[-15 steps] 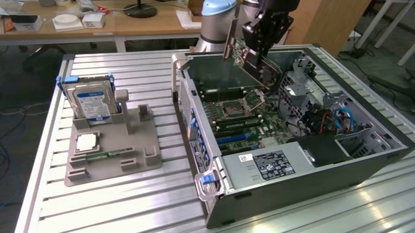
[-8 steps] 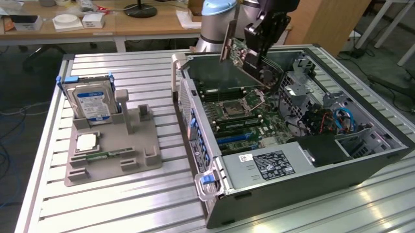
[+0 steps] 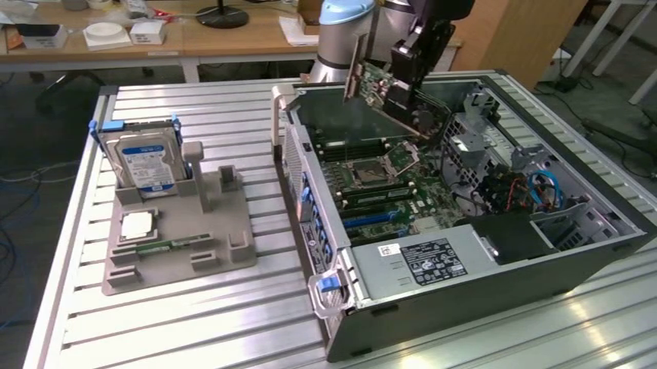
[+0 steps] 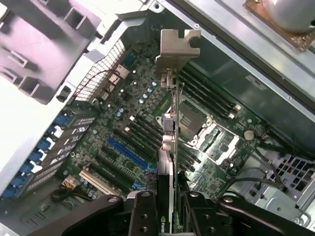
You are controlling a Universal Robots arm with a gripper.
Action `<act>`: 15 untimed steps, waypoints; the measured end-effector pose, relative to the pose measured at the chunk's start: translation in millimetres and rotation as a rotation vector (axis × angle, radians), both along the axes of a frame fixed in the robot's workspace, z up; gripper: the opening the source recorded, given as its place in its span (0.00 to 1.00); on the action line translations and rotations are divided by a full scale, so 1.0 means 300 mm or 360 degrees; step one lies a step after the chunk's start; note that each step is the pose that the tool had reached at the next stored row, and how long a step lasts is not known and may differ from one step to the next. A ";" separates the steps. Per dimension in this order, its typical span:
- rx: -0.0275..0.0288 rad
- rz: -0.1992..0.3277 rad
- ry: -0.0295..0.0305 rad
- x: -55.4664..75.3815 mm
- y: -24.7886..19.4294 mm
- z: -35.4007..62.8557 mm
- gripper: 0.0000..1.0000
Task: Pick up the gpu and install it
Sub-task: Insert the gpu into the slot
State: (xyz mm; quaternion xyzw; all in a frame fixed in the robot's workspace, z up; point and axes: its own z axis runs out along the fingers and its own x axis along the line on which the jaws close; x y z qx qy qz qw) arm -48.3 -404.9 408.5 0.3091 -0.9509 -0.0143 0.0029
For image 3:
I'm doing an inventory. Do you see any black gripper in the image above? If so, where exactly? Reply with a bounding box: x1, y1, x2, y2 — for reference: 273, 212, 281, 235
389, 0, 477, 93

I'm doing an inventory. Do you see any graphics card with black shroud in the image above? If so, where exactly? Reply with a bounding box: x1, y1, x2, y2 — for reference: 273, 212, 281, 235
342, 32, 453, 141

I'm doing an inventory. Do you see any wooden cabinet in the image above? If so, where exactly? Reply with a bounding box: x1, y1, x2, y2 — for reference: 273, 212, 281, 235
451, 0, 589, 89

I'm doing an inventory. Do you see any metal disk bay cage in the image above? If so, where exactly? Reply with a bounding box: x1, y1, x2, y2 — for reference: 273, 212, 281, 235
441, 91, 515, 185

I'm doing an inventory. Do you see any white paper stack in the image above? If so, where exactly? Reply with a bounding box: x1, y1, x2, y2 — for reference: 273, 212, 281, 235
280, 15, 320, 46

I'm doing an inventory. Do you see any metal socket cover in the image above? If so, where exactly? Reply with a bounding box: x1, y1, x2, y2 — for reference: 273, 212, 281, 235
385, 141, 420, 170

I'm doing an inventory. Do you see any CPU socket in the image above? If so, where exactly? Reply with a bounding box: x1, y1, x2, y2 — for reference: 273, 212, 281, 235
349, 159, 392, 184

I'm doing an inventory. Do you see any green motherboard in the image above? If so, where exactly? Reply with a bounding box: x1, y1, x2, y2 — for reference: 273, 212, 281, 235
308, 128, 473, 247

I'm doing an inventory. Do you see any installed green RAM stick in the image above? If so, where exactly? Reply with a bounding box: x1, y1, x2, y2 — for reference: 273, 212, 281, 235
341, 186, 416, 204

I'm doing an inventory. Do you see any black round lamp base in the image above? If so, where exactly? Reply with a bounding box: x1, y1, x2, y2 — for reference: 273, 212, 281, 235
197, 0, 252, 28

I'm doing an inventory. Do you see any wooden desk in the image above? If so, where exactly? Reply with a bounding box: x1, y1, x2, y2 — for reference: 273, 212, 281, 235
0, 0, 464, 84

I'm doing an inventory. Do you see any black floor stand base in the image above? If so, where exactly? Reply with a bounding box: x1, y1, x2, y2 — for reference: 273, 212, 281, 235
583, 115, 657, 155

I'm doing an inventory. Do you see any blue expansion slot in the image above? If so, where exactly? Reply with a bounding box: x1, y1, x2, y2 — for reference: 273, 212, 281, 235
342, 210, 406, 228

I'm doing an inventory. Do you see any small white cardboard box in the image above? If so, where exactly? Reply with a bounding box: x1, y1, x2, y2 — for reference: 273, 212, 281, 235
129, 19, 169, 44

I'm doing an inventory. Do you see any grey power supply with label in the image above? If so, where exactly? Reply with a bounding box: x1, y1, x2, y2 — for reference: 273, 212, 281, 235
352, 224, 495, 301

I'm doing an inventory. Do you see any hard disk in blue carrier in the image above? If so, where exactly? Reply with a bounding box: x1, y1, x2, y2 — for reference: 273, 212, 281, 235
90, 113, 186, 199

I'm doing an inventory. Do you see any white box with round top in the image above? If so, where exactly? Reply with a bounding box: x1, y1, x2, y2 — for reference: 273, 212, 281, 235
83, 22, 134, 51

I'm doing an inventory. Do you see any grey parts rack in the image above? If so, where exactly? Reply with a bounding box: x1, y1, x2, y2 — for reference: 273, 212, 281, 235
101, 141, 260, 296

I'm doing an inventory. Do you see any black and silver PC case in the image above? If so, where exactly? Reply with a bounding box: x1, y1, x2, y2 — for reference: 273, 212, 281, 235
270, 75, 647, 363

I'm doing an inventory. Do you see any black office chair base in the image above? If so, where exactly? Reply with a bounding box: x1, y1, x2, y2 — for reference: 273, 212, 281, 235
35, 71, 107, 112

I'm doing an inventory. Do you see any silver CPU chip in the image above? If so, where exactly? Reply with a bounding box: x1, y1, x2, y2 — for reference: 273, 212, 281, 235
118, 212, 155, 238

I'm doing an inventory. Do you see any white box with black top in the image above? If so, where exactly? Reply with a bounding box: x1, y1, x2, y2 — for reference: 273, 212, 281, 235
15, 23, 70, 49

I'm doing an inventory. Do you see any red wire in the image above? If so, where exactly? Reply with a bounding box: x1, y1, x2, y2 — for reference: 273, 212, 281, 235
505, 172, 531, 212

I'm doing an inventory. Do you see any white table frame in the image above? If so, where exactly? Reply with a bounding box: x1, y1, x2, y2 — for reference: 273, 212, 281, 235
563, 0, 657, 105

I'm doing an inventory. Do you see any blue wire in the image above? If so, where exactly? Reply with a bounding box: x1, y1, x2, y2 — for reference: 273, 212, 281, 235
528, 171, 567, 211

